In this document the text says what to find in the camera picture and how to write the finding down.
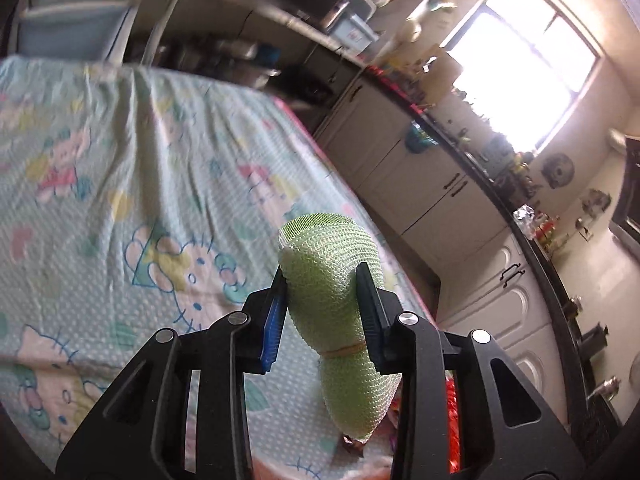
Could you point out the stainless steel table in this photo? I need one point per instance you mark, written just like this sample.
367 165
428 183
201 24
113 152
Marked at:
260 5

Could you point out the wall outlet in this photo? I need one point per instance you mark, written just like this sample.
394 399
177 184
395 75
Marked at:
583 230

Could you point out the cartoon printed bed sheet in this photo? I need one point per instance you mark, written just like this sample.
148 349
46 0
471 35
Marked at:
125 160

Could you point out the steel pot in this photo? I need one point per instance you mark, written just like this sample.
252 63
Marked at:
240 50

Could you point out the crumpled foil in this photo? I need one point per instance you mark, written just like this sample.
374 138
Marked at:
523 215

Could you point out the blue lid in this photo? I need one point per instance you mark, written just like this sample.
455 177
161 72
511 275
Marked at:
268 53

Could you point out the red orange wrapper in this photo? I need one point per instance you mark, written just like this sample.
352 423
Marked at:
450 410

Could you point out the black range hood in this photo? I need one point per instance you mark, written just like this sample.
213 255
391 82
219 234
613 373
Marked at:
625 200

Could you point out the pale blue chair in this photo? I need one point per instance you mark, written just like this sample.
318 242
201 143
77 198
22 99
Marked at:
65 20

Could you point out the round wall ornament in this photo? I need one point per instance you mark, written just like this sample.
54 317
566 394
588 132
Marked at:
557 170

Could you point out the blue-green hanging bag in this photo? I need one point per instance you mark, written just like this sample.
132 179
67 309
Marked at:
419 138

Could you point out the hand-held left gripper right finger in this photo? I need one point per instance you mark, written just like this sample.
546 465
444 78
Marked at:
368 312

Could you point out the black kitchen countertop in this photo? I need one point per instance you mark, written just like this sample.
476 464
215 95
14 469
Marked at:
500 200

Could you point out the kitchen window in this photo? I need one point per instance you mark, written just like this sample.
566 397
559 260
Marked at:
525 60

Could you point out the blue storage box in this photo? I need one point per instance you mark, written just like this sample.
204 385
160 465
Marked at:
356 31

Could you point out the white kitchen cabinet unit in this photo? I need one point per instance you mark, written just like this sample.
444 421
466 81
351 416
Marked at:
400 180

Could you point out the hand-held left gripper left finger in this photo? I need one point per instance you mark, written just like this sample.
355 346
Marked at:
272 330

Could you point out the green foam net sleeve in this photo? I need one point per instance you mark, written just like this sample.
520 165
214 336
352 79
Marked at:
325 270

